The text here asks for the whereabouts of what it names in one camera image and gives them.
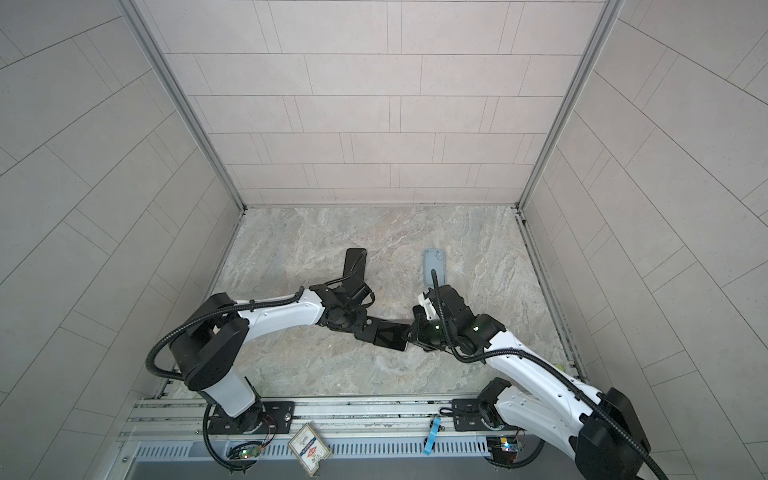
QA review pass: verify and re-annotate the black phone case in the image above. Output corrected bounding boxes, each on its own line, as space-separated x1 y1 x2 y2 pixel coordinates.
342 248 367 290
354 317 410 351

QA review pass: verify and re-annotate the right circuit board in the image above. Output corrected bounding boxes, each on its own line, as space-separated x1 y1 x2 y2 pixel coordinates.
485 437 520 469

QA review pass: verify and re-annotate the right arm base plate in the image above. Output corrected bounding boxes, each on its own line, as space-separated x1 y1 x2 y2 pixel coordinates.
444 398 517 432

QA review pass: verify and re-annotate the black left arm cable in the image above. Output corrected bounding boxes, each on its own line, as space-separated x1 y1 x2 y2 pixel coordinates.
145 251 368 382

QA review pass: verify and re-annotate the circuit board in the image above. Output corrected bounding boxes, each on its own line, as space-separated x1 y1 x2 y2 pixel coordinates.
485 437 520 469
227 441 264 461

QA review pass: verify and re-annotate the light blue phone case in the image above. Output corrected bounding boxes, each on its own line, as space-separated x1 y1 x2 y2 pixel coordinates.
423 248 447 288

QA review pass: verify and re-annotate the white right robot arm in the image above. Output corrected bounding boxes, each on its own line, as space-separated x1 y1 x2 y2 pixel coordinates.
407 285 651 479

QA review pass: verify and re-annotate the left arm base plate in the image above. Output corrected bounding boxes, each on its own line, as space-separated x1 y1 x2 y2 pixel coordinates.
208 401 296 435

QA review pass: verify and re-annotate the aluminium front rail frame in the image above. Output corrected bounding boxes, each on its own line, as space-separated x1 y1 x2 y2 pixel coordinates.
96 393 555 479

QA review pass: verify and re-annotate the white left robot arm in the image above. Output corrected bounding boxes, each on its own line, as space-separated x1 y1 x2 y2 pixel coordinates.
168 283 375 419

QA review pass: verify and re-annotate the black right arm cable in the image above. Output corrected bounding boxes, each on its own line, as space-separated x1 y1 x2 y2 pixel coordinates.
430 268 670 480

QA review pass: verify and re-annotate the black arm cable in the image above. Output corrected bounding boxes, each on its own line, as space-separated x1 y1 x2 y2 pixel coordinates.
430 268 670 480
145 251 368 382

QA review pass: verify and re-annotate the aluminium corner rail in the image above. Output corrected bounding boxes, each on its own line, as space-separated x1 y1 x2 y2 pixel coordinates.
115 0 247 214
517 0 623 212

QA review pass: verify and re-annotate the blue clip tag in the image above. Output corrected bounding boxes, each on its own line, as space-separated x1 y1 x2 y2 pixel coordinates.
423 416 441 456

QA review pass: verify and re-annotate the white label card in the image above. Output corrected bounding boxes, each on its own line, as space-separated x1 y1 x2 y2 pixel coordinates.
288 423 332 477

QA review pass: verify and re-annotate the aluminium corner rail left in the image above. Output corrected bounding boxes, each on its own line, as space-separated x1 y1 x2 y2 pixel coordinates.
115 0 247 214

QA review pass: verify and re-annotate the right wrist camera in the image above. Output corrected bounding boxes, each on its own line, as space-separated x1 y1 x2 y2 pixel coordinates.
417 292 439 322

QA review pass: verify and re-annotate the left circuit board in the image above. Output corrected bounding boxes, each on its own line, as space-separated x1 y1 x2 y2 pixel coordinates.
227 441 264 461

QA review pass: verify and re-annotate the aluminium corner rail right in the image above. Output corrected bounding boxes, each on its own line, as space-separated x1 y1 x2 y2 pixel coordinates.
517 0 623 212

